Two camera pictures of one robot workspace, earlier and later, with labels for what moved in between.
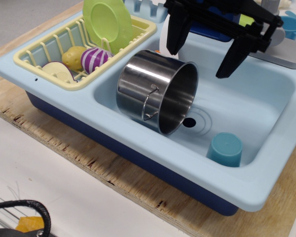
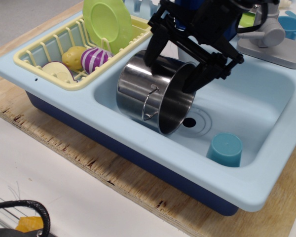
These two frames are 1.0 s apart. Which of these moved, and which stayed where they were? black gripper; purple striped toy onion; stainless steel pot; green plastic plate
Moved: black gripper
Stayed: purple striped toy onion; green plastic plate; stainless steel pot
